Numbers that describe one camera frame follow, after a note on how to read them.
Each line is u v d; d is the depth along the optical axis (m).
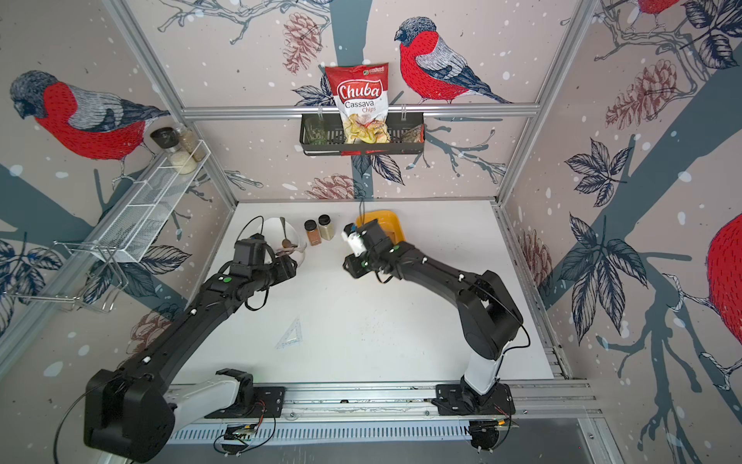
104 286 0.70
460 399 0.68
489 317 0.46
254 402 0.71
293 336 0.86
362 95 0.81
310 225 1.01
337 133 0.95
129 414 0.38
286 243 1.01
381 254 0.67
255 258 0.65
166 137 0.78
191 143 0.85
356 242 0.78
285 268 0.75
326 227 1.02
